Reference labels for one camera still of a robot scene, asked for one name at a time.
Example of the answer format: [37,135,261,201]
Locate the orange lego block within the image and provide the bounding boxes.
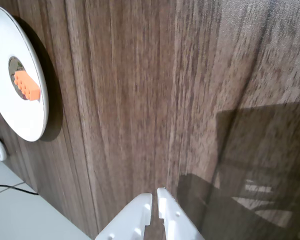
[13,70,42,102]

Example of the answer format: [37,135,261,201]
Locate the white round plate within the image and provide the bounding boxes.
[0,4,50,143]

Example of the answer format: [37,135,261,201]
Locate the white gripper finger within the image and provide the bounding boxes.
[94,192,154,240]
[156,187,205,240]

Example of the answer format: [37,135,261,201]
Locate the thin black cable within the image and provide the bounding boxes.
[0,184,39,195]

